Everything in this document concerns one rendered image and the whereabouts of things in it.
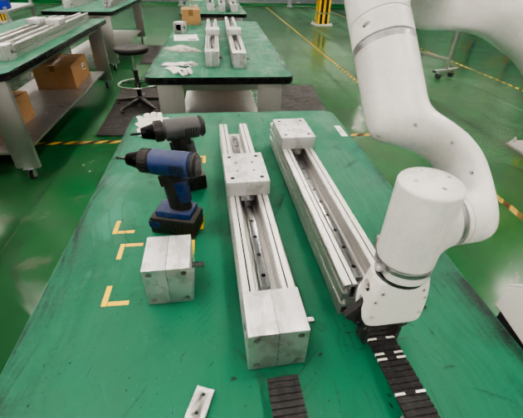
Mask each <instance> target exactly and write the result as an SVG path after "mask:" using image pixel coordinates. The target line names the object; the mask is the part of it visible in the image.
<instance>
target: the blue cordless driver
mask: <svg viewBox="0 0 523 418"><path fill-rule="evenodd" d="M116 159H124V160H125V163H126V164H127V165H129V166H131V167H134V168H137V169H138V170H139V172H141V173H151V174H155V175H158V179H159V183H160V186H161V187H164V190H165V193H166V196H167V198H168V199H163V201H162V202H161V203H160V204H159V205H158V206H157V208H156V209H155V211H154V212H153V214H152V215H151V217H150V218H149V226H150V227H151V228H152V232H155V233H162V234H169V235H175V236H178V235H191V237H196V235H197V234H198V231H199V229H200V227H201V225H202V224H203V209H202V208H201V207H198V204H197V203H196V202H191V200H192V199H193V198H192V194H191V192H190V188H189V185H188V180H187V178H196V177H197V176H198V175H199V174H200V172H201V167H202V160H201V157H200V156H199V155H198V153H192V152H186V151H178V150H169V149H161V148H141V149H140V150H139V151H135V152H130V153H127V154H126V155H125V157H118V156H116Z"/></svg>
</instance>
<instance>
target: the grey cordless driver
mask: <svg viewBox="0 0 523 418"><path fill-rule="evenodd" d="M205 133H206V126H205V122H204V119H203V117H202V116H201V115H198V117H197V116H196V115H192V116H184V117H178V118H171V119H163V121H161V120H155V121H153V122H152V124H149V125H146V126H144V127H142V128H140V132H139V133H133V134H130V136H135V135H141V137H142V139H152V140H155V141H156V142H163V141H164V140H165V139H167V141H170V142H169V145H170V148H171V150H178V151H186V152H192V153H197V149H196V147H195V143H194V141H193V139H191V138H197V137H199V135H201V136H204V134H205ZM187 180H188V185H189V188H190V191H196V190H200V189H204V188H207V176H206V174H205V172H204V171H203V169H202V168H201V172H200V174H199V175H198V176H197V177H196V178H187Z"/></svg>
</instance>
